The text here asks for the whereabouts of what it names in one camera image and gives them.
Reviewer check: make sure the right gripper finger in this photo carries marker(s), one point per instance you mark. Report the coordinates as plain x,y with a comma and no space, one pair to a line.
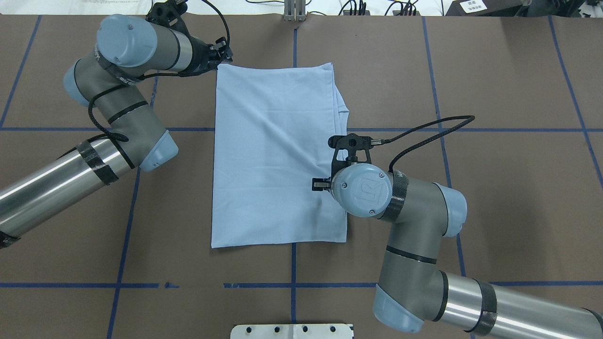
321,184

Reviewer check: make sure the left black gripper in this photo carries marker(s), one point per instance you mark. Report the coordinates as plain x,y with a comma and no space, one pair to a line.
199,51

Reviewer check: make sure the light blue t-shirt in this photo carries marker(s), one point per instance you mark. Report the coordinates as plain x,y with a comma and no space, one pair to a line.
271,132

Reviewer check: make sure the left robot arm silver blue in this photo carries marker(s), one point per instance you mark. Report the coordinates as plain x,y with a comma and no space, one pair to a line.
128,51

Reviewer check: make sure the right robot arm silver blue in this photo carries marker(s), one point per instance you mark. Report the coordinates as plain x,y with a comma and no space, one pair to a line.
414,287

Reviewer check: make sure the black power adapter box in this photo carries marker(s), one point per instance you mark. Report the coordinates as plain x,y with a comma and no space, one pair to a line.
495,8

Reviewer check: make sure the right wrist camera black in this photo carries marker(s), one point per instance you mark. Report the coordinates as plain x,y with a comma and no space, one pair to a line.
351,143

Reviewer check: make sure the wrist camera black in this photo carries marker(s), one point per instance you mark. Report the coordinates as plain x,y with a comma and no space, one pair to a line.
351,143
166,13

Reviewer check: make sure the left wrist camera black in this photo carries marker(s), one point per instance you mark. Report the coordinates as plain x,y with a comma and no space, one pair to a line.
166,13

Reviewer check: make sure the aluminium frame post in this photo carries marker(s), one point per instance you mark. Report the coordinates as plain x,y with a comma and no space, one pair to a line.
295,10

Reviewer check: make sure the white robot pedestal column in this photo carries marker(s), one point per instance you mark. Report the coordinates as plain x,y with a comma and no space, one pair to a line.
293,331

